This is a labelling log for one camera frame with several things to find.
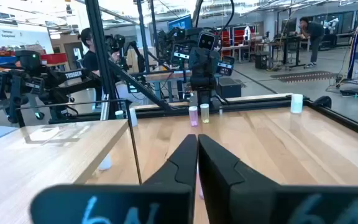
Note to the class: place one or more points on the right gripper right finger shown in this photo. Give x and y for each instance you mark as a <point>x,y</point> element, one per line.
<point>228,193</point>

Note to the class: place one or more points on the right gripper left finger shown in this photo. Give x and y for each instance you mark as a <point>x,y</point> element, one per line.
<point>166,199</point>

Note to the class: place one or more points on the pink medicine bottle white cap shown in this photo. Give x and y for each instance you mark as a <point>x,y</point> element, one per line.
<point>193,115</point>

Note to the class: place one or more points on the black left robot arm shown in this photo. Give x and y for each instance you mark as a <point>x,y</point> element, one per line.
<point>204,97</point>

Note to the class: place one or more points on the red shelf cabinet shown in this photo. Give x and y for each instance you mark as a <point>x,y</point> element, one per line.
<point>233,36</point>

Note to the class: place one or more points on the yellow medicine bottle white cap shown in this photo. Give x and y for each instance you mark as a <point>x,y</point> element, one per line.
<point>204,113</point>

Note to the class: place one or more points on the wooden shelf with black legs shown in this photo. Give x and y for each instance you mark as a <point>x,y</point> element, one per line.
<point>42,161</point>

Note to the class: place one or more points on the black floor box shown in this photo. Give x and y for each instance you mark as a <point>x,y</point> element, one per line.
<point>228,88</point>

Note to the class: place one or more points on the blue computer monitor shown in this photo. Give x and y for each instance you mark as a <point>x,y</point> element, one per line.
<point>180,22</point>

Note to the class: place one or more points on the black bin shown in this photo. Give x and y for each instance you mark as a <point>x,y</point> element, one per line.
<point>261,59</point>

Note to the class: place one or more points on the black standing desk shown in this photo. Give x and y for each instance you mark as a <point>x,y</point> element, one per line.
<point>291,40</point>

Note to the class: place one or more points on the dark striped floor mat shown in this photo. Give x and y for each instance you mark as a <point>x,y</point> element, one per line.
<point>303,76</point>

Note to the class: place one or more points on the silver aluminium bar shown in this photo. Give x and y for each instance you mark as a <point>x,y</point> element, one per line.
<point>104,107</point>

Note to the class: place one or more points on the person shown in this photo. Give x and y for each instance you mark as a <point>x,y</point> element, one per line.
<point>89,60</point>
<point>315,31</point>

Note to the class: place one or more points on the red storage bin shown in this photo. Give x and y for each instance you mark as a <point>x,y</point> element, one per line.
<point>54,58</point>

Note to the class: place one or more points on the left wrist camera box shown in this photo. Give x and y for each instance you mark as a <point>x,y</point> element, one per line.
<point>207,40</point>

